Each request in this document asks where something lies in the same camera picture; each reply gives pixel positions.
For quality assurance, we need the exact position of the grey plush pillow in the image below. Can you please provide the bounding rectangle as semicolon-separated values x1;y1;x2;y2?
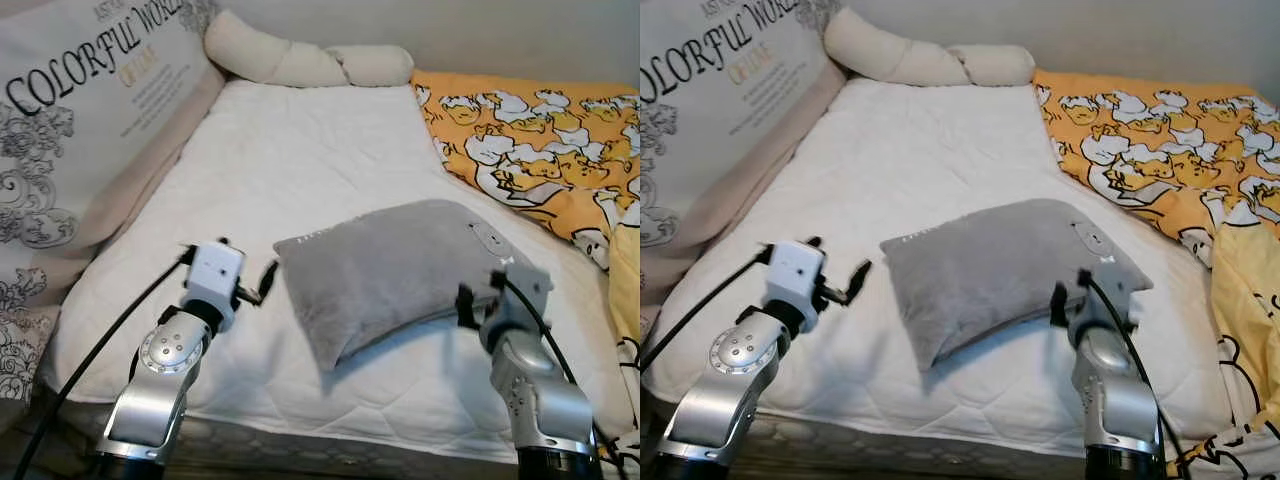
880;198;1154;373
273;198;531;373

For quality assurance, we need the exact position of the white quilted mattress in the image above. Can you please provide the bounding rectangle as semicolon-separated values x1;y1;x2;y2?
645;78;1241;443
40;78;641;467

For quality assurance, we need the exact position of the grey beige bed base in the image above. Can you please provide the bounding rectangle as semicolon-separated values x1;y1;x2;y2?
40;398;623;480
650;408;1101;480

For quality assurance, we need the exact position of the yellow cartoon egg blanket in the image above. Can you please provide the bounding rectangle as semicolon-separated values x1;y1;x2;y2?
1030;68;1280;480
410;68;641;480

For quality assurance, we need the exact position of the printed white headboard cushion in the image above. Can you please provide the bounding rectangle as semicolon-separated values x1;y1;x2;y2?
640;0;843;251
0;0;223;403

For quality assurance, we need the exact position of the long cream pillow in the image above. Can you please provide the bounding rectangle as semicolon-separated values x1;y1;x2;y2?
203;10;351;89
823;8;971;87

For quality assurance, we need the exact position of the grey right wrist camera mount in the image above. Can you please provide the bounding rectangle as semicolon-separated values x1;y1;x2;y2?
1065;262;1137;347
480;262;554;351

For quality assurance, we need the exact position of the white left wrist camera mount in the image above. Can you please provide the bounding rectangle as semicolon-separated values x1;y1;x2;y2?
183;240;247;333
764;240;830;336

